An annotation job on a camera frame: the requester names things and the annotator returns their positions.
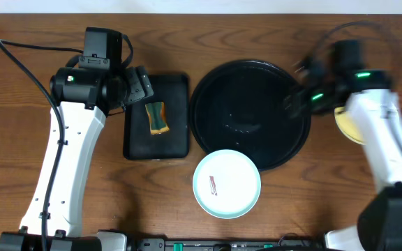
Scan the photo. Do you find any orange green sponge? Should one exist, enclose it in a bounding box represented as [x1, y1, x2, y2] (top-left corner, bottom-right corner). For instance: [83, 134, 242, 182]
[145, 101, 170, 135]

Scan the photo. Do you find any yellow plate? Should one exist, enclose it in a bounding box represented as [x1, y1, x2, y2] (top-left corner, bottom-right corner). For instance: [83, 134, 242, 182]
[334, 107, 364, 145]

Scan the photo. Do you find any mint plate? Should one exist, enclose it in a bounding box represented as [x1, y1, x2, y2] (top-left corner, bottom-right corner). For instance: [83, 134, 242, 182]
[193, 149, 262, 219]

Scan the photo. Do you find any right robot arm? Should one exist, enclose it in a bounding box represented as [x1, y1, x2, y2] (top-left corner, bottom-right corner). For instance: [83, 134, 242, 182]
[285, 56, 402, 250]

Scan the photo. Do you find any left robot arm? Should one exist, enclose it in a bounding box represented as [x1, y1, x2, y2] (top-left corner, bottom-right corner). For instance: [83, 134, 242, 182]
[0, 66, 153, 250]

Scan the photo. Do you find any black rectangular tray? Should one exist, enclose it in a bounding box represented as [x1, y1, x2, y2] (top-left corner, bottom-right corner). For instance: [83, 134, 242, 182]
[123, 74, 189, 160]

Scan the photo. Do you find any black round tray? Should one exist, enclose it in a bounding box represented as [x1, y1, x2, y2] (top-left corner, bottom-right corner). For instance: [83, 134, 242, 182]
[189, 59, 311, 171]

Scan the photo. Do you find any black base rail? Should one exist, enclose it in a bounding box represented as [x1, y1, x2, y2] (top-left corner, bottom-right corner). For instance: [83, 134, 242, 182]
[126, 238, 326, 251]

